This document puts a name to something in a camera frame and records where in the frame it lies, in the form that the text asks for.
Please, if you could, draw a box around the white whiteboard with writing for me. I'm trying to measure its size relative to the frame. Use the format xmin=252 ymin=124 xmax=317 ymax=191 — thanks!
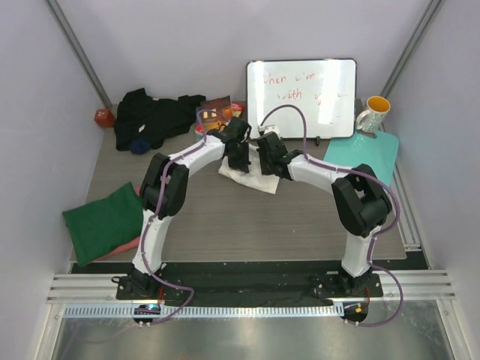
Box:
xmin=246 ymin=58 xmax=357 ymax=139

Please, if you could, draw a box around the white mug yellow inside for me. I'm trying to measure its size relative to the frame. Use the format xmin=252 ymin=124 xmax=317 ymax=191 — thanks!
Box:
xmin=355 ymin=96 xmax=391 ymax=134

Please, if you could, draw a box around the brown Edward Tulane book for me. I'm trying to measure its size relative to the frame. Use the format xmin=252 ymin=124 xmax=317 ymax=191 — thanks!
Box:
xmin=198 ymin=96 xmax=233 ymax=131

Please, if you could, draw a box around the dark blue cloth ball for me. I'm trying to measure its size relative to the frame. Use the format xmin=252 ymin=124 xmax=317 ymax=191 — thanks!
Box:
xmin=130 ymin=137 xmax=151 ymax=155

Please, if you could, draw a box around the right aluminium frame post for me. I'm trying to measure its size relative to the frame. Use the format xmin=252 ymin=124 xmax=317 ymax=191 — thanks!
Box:
xmin=380 ymin=0 xmax=445 ymax=98

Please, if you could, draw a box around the black t-shirt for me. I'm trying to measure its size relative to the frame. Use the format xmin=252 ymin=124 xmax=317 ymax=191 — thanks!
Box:
xmin=113 ymin=88 xmax=206 ymax=152

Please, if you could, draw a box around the left aluminium frame post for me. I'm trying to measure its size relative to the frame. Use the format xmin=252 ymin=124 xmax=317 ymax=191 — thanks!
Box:
xmin=44 ymin=0 xmax=113 ymax=109

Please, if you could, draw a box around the folded pink t-shirt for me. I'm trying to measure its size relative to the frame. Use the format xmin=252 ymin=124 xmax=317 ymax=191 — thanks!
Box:
xmin=98 ymin=182 xmax=143 ymax=260

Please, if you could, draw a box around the teal cutting board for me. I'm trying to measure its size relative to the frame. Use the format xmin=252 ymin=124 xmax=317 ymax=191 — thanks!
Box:
xmin=323 ymin=130 xmax=400 ymax=185

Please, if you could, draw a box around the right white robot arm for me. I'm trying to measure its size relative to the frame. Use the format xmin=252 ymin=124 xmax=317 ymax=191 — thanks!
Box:
xmin=256 ymin=132 xmax=392 ymax=296

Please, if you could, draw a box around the folded green t-shirt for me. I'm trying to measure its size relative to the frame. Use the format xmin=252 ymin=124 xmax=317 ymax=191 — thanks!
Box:
xmin=62 ymin=182 xmax=143 ymax=266

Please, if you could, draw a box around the white t-shirt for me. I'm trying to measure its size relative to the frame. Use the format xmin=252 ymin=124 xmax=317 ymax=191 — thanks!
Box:
xmin=218 ymin=154 xmax=279 ymax=195

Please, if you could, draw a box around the slotted cable duct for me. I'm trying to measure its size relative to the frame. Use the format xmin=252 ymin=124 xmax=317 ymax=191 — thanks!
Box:
xmin=64 ymin=303 xmax=344 ymax=319

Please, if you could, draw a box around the aluminium frame post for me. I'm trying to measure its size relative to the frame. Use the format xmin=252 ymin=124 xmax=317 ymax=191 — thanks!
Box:
xmin=380 ymin=0 xmax=445 ymax=98
xmin=44 ymin=0 xmax=113 ymax=109

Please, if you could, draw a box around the red Treehouse book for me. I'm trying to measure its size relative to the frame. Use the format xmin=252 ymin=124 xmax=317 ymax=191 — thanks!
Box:
xmin=231 ymin=101 xmax=246 ymax=118

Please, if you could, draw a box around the red cube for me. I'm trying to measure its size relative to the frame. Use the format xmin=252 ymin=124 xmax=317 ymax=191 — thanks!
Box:
xmin=94 ymin=108 xmax=115 ymax=128

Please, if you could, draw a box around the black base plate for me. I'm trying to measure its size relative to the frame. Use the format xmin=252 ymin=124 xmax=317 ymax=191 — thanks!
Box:
xmin=71 ymin=260 xmax=383 ymax=308

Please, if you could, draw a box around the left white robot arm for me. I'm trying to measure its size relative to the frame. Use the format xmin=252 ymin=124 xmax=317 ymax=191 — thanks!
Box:
xmin=126 ymin=117 xmax=251 ymax=299

